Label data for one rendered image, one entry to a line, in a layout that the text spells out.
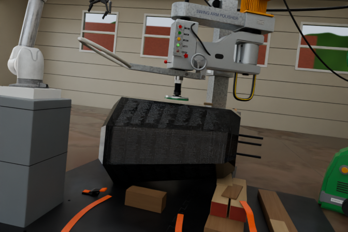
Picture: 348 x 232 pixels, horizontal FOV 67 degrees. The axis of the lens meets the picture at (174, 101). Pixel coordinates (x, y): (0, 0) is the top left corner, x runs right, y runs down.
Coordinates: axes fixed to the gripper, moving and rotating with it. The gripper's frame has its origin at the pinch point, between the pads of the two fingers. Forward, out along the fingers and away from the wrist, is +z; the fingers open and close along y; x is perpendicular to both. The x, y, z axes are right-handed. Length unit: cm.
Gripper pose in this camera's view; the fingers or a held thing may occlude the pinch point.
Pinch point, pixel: (96, 14)
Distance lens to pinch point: 242.0
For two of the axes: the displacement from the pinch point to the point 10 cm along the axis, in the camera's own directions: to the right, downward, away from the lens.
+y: 8.9, 4.6, -0.1
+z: -4.6, 8.8, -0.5
